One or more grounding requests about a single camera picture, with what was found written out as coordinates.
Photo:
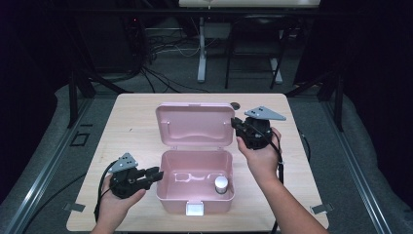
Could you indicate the black metal stand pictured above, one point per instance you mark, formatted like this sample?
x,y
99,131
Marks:
x,y
73,97
338,97

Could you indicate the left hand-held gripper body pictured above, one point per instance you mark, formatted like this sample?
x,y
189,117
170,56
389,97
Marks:
x,y
125,183

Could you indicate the white desk with legs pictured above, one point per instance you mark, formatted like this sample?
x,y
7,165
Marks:
x,y
202,48

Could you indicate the person's right hand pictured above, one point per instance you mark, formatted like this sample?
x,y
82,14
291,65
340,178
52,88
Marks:
x,y
263,161

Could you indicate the grey metal floor rail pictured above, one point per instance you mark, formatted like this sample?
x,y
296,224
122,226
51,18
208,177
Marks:
x,y
42,182
360,175

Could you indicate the dark equipment with red light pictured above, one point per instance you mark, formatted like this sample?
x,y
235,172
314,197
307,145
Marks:
x,y
134,35

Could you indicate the small white jar silver lid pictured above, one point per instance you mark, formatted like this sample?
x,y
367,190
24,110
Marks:
x,y
221,184

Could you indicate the black chair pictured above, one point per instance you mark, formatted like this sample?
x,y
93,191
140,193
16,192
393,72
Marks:
x,y
253,52

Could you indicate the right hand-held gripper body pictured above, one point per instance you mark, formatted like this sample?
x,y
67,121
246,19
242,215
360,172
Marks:
x,y
258,135

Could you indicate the person's left hand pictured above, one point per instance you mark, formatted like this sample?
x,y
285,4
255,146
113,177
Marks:
x,y
112,208

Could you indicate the grey tape strip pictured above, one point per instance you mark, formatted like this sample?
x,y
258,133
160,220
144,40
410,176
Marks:
x,y
74,207
321,208

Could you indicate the pink plastic storage box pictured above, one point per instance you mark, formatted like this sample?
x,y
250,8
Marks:
x,y
195,156

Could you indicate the dark round table grommet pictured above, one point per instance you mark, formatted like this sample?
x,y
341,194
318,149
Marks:
x,y
236,105

